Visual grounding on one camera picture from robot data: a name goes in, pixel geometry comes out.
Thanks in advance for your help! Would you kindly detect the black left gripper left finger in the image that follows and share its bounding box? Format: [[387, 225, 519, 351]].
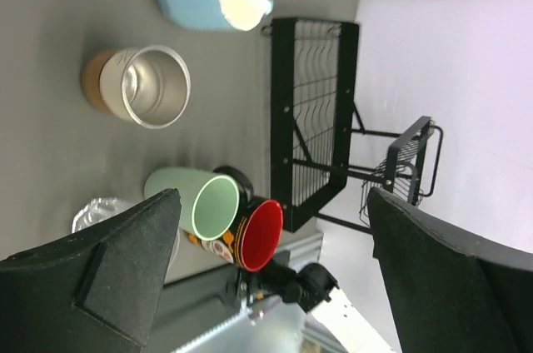
[[1, 189, 182, 352]]

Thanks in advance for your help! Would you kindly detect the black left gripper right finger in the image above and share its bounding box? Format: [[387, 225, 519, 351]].
[[367, 188, 532, 352]]

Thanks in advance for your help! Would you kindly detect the clear plastic glass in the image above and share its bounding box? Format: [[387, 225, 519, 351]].
[[72, 193, 182, 273]]

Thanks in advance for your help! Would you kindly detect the mint green cup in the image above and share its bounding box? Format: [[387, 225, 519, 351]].
[[143, 167, 240, 241]]

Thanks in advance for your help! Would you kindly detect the steel tumbler with cork base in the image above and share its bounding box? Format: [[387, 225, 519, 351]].
[[81, 45, 191, 129]]

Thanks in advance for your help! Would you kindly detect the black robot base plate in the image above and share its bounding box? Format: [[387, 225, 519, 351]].
[[155, 265, 242, 326]]

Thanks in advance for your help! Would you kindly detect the grey slotted cable duct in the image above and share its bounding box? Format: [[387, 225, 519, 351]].
[[174, 313, 257, 353]]

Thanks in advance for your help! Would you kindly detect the black wire dish rack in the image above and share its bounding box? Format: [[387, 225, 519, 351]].
[[262, 17, 444, 234]]

